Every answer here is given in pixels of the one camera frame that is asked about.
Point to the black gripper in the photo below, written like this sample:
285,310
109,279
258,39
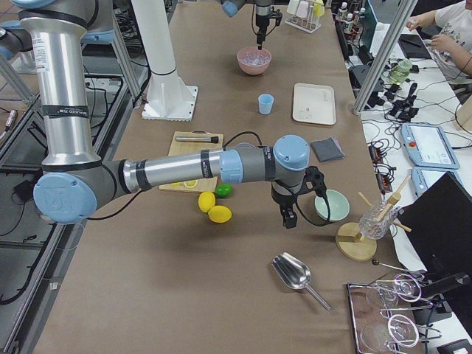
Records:
283,200
260,18

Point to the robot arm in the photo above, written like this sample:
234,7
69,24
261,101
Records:
76,182
232,7

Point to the pile of clear ice cubes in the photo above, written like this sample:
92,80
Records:
257,58

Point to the white cup rack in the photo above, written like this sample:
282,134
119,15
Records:
305,15

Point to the steel ice scoop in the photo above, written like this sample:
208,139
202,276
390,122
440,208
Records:
297,276

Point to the wooden cup tree stand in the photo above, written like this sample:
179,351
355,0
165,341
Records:
358,247

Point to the light blue plastic cup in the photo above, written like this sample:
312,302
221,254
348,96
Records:
265,103

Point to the pink bowl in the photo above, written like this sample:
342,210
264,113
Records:
252,70

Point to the mint green bowl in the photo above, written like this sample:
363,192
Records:
339,206

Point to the yellow lemon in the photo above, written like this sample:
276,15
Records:
206,201
220,214

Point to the green lime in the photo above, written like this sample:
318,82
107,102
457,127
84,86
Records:
224,190

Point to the grey folded cloth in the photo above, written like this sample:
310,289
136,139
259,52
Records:
327,150

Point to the clear textured glass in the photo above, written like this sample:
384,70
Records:
376,221

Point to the cream rabbit tray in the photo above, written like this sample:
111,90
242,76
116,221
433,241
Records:
314,104

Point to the wooden cutting board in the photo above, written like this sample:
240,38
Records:
180,148

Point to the lemon slice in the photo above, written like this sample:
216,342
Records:
190,184

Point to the steel muddler black tip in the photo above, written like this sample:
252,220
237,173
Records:
198,139

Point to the teach pendant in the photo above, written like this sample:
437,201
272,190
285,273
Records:
425,177
428,146

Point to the wine glass rack tray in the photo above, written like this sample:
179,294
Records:
382,314

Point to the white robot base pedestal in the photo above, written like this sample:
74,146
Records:
168,97

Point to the aluminium frame post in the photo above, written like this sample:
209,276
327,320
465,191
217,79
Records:
392,35

